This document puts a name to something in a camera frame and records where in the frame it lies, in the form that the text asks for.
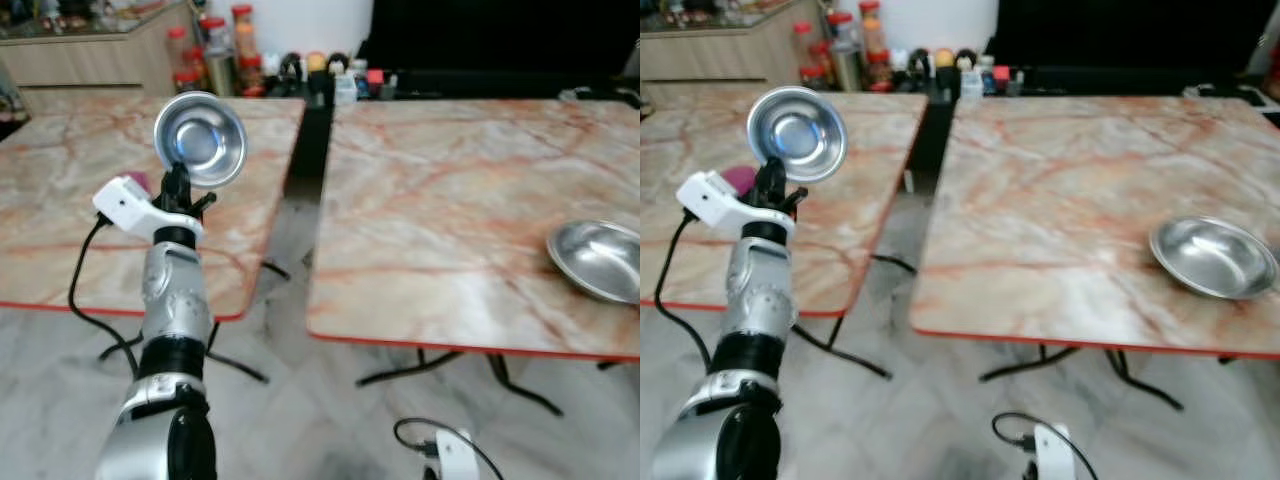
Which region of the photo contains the small deep steel bowl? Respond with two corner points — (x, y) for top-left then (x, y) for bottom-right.
(153, 92), (248, 188)
(746, 86), (847, 183)

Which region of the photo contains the steel flask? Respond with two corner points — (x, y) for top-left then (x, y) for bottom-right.
(834, 48), (867, 93)
(205, 52), (239, 97)

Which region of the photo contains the light wooden cabinet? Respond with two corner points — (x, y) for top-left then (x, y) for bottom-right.
(640, 0), (827, 93)
(0, 0), (198, 98)

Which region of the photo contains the clear bottle red cap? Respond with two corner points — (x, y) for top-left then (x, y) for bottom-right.
(827, 11), (861, 52)
(199, 16), (230, 57)

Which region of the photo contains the tall orange bottle red cap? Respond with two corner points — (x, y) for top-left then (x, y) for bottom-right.
(858, 1), (884, 56)
(231, 4), (257, 61)

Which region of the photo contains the wide shallow steel bowl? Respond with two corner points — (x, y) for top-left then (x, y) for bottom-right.
(547, 220), (641, 304)
(1150, 216), (1278, 300)

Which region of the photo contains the black television screen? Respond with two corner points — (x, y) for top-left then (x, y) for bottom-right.
(357, 0), (641, 98)
(985, 0), (1280, 96)

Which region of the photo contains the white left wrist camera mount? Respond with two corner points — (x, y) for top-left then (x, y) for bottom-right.
(93, 175), (206, 243)
(676, 170), (797, 239)

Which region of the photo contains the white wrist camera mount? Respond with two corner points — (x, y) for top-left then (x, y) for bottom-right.
(1031, 423), (1077, 480)
(93, 175), (206, 243)
(676, 170), (797, 239)
(434, 430), (482, 480)

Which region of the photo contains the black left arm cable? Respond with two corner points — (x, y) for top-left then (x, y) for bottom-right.
(68, 215), (142, 378)
(654, 210), (714, 373)

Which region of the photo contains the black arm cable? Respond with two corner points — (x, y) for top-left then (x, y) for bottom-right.
(991, 411), (1102, 480)
(68, 215), (142, 378)
(393, 417), (506, 480)
(654, 210), (714, 373)

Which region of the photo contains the grey cable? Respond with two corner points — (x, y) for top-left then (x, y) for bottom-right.
(559, 87), (641, 110)
(1182, 83), (1264, 102)

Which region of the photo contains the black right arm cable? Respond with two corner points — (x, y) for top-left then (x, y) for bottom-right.
(991, 411), (1102, 480)
(393, 417), (506, 480)

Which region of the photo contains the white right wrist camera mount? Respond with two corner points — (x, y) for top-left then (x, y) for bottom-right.
(434, 430), (482, 480)
(1031, 423), (1077, 480)

